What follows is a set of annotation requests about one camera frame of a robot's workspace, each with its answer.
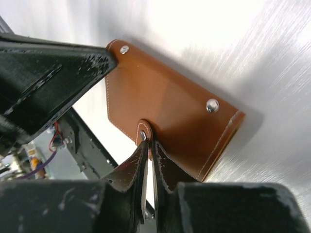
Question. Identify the brown leather card holder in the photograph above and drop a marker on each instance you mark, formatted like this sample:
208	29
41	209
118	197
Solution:
193	125

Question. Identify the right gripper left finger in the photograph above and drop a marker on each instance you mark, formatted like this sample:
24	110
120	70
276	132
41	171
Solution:
124	204

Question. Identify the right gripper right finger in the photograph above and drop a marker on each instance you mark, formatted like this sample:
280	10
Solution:
166	176

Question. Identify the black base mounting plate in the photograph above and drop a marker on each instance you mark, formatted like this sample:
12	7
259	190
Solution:
91	156

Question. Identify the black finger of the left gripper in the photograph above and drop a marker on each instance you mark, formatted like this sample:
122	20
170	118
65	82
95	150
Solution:
40	80

